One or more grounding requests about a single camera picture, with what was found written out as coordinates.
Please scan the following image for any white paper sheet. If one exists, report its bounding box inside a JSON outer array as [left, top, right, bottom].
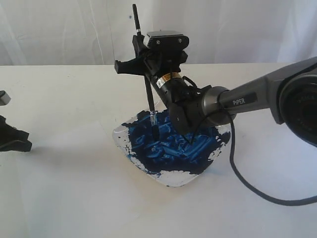
[[16, 122, 141, 237]]

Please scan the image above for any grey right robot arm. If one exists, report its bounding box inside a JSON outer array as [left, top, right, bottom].
[[114, 35, 317, 145]]

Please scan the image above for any black paintbrush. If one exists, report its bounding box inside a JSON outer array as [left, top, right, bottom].
[[132, 4, 159, 141]]

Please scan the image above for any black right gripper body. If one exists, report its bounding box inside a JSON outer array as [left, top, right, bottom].
[[144, 50, 206, 135]]

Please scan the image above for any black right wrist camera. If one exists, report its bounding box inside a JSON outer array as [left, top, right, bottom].
[[145, 30, 190, 51]]

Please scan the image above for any white plate with blue paint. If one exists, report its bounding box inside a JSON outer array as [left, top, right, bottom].
[[112, 110, 231, 187]]

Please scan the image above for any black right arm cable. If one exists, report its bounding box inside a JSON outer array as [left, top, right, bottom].
[[183, 75, 317, 207]]

